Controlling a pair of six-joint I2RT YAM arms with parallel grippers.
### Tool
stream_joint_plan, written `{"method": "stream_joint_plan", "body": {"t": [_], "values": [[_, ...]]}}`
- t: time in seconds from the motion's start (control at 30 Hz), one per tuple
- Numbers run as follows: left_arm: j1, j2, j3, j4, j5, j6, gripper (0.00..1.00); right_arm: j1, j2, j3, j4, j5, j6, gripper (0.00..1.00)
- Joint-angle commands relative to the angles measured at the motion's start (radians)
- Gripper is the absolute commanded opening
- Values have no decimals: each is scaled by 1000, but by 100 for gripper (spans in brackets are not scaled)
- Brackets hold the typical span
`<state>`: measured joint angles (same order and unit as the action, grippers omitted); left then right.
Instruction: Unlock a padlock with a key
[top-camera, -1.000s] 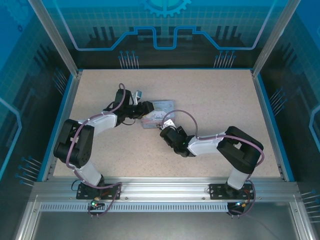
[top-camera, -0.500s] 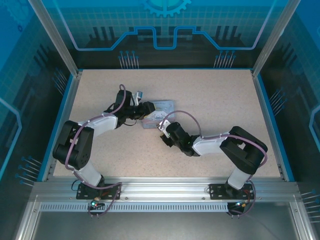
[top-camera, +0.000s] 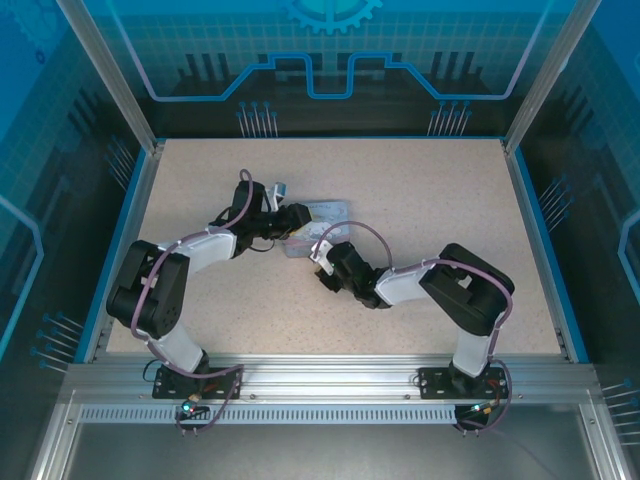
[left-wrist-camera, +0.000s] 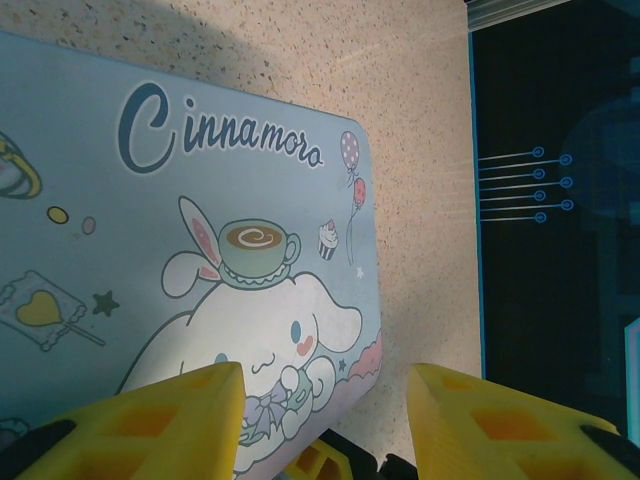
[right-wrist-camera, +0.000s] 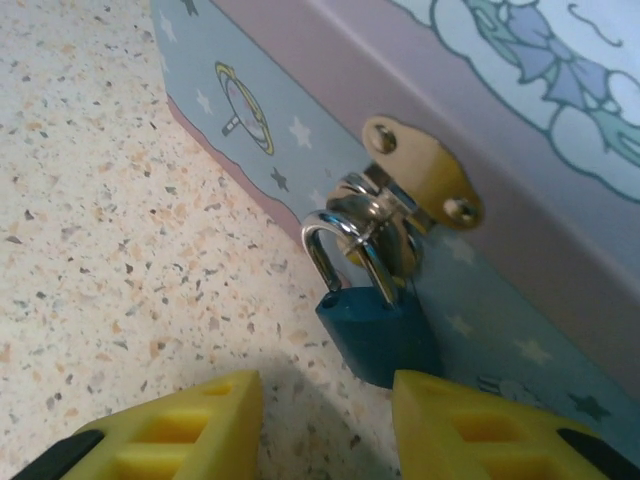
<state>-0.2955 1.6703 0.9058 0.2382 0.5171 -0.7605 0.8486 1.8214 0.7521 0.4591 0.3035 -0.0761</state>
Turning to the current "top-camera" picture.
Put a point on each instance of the pastel cartoon tin box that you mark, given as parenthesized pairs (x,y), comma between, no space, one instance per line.
(330,225)

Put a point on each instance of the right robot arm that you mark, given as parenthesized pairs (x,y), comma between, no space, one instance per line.
(470,295)

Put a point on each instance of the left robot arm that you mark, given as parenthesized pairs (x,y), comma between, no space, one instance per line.
(170,290)

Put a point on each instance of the connector with green light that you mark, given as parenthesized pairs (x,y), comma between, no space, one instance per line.
(480,410)
(191,407)

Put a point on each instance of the wide aluminium base rail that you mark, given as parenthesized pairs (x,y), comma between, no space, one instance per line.
(325,375)

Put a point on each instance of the aluminium side rail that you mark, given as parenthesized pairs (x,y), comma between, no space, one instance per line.
(134,225)
(534,225)

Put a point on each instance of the aluminium frame post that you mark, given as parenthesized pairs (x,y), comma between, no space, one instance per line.
(537,80)
(120,80)

